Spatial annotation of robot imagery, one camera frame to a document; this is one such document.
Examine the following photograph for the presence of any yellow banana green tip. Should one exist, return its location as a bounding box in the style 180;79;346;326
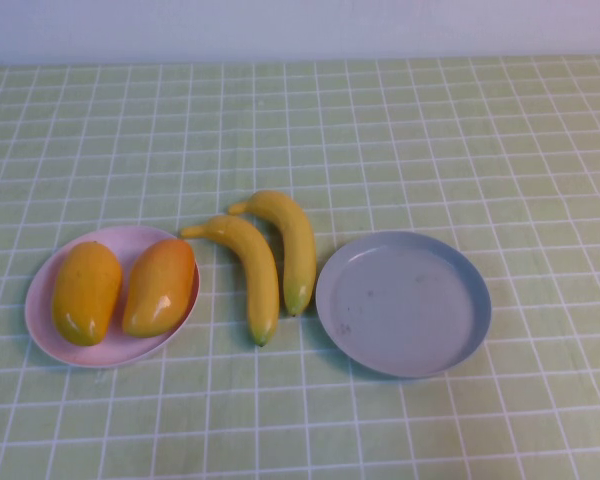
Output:
228;190;317;317

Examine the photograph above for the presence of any long yellow banana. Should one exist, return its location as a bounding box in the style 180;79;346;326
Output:
180;214;280;347

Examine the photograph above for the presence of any orange-blushed mango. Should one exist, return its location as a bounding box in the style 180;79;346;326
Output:
121;238;197;339

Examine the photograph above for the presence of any yellow mango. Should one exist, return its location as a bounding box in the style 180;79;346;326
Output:
51;241;124;347

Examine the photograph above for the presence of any blue-grey round plate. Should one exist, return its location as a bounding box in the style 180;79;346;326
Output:
315;230;493;379

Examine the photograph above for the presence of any pink round plate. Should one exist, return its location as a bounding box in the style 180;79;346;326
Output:
23;224;201;370

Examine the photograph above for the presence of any green checked tablecloth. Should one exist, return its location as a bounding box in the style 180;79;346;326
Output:
0;54;600;480

